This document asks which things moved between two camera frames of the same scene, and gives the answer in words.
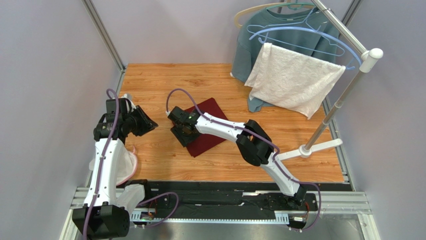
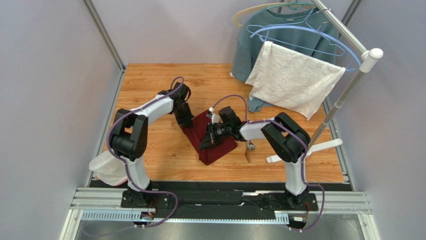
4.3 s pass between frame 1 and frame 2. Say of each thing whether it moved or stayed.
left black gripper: moved
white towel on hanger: stayed
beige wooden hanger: stayed
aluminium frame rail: stayed
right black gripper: moved
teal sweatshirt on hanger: stayed
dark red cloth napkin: moved
